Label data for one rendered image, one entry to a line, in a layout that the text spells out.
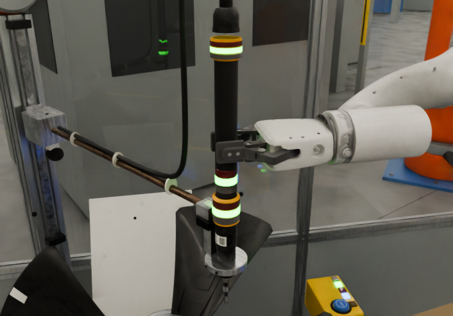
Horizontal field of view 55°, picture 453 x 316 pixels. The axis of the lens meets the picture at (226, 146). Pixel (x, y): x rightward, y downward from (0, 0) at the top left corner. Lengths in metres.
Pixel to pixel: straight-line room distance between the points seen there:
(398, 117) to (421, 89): 0.10
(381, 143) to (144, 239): 0.66
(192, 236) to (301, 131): 0.40
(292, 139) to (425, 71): 0.27
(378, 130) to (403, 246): 1.26
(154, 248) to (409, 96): 0.69
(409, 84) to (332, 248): 1.06
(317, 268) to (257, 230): 0.91
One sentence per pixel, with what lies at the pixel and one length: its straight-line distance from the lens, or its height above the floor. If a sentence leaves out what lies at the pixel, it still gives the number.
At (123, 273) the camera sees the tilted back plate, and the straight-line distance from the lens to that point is 1.13.
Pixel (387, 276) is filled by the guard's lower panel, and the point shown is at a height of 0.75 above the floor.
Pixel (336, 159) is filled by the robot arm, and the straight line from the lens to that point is 0.68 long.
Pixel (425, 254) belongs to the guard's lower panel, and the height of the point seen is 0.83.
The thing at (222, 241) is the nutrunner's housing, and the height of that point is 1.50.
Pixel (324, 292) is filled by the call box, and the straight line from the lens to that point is 1.31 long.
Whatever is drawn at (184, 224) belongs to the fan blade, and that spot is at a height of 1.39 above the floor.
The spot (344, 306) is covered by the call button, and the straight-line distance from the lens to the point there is 1.26.
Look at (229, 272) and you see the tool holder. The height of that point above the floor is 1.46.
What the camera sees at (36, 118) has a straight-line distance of 1.13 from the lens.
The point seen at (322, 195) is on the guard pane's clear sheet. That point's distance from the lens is 1.63.
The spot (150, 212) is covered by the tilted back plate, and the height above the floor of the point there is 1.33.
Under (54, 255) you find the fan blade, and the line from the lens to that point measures 0.87.
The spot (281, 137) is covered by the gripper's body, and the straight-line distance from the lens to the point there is 0.63.
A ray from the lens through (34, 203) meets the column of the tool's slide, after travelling 1.31.
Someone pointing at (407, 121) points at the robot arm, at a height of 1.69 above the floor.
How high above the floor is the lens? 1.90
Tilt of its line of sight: 22 degrees down
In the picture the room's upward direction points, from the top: straight up
